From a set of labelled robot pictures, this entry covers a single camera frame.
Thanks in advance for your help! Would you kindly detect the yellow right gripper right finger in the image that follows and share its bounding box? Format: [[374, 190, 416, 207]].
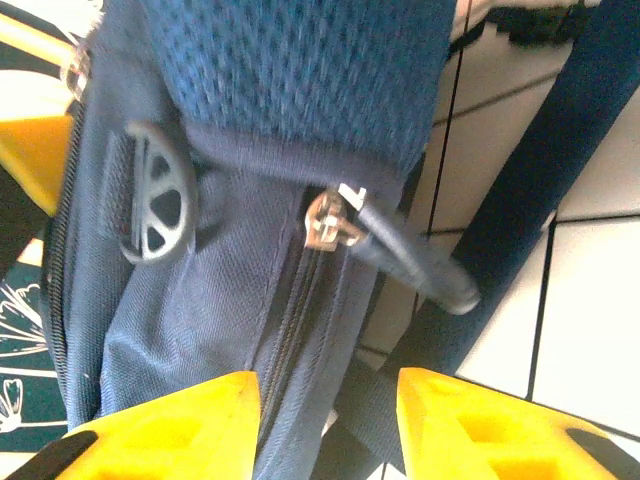
[[397, 367, 640, 480]]

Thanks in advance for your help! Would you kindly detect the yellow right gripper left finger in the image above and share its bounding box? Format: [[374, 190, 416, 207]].
[[0, 370, 262, 480]]

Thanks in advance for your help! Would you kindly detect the navy blue backpack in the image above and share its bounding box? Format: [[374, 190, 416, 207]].
[[39, 0, 640, 480]]

